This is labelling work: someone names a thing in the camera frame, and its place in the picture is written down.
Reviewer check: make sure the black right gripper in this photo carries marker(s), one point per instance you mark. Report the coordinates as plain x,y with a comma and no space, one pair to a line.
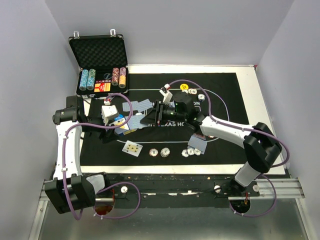
155,115

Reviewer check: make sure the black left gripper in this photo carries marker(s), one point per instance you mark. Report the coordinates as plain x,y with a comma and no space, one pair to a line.
106,137

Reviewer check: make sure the blue playing card box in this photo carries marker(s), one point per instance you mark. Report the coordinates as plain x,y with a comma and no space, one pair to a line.
124,129

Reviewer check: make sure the yellow big blind button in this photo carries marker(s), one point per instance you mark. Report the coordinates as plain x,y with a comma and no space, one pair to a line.
184,87

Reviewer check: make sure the face up spade card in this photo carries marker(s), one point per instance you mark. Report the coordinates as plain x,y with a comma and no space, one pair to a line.
132,148

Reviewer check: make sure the red triangular dealer button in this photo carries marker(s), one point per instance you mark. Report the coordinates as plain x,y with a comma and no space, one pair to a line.
200,136

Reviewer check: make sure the blue backed card bottom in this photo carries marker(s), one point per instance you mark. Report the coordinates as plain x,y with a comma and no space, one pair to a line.
200,145

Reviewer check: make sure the blue backed card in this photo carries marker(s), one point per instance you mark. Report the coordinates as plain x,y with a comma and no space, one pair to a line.
200,145
126,106

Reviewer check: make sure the blue poker chip stack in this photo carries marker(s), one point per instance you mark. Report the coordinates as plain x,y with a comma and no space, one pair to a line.
191,152

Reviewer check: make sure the grey poker chip stack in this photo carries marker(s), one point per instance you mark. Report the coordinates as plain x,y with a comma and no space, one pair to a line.
165,152

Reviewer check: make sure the red poker chip stack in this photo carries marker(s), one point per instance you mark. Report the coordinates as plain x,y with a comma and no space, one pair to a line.
153,152

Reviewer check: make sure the blue backed card fan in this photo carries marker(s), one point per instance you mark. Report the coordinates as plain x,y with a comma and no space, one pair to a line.
135,122

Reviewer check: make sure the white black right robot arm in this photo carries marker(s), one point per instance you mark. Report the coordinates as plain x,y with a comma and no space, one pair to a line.
260,145

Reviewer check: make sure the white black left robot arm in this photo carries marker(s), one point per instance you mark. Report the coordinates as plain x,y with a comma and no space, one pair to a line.
69,190

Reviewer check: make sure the black poker table mat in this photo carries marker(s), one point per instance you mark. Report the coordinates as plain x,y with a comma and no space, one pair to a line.
225,102

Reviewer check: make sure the card deck in case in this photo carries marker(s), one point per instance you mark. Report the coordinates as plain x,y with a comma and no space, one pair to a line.
102,86

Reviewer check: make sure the red chip row in case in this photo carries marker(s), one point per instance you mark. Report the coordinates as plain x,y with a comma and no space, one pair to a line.
115,76

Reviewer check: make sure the blue chip row in case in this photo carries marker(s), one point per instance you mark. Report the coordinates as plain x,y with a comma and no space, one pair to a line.
83,80

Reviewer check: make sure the green chip row in case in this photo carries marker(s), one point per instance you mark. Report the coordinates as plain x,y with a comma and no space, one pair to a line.
91,79

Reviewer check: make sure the black aluminium poker case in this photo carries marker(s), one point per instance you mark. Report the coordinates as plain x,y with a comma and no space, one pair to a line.
102,53

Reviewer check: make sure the orange chip row in case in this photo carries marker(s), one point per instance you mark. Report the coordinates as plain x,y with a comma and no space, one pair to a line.
122,77

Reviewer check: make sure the white table board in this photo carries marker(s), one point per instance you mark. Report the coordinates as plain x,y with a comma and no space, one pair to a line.
253,102

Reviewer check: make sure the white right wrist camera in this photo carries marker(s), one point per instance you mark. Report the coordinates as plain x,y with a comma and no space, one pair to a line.
167,95

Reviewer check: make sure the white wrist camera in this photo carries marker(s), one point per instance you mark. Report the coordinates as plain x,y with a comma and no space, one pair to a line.
109,113
167,95

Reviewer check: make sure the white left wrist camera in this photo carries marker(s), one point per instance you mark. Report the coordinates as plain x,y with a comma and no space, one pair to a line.
109,113

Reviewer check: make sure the aluminium rail frame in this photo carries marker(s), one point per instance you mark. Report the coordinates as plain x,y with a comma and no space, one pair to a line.
274,215

